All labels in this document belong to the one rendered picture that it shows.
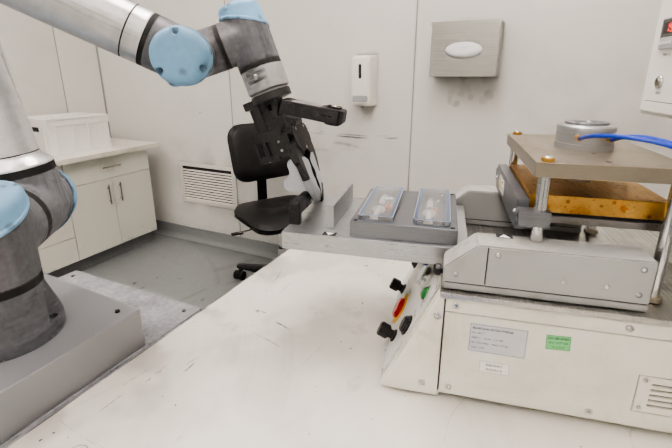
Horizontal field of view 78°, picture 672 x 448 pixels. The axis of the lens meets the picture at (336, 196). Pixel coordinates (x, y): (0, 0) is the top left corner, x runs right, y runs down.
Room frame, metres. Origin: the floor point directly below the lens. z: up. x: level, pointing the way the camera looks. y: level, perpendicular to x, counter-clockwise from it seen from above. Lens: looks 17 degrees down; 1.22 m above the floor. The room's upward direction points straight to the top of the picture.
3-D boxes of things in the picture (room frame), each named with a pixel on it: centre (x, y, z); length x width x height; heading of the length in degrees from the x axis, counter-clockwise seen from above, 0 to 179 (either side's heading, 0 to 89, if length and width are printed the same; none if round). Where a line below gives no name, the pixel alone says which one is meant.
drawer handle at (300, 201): (0.74, 0.05, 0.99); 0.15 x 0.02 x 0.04; 166
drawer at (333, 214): (0.70, -0.08, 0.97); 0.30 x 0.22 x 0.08; 76
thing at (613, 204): (0.62, -0.37, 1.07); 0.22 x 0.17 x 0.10; 166
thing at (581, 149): (0.60, -0.40, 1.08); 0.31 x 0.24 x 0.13; 166
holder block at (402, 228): (0.69, -0.13, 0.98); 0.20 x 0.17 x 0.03; 166
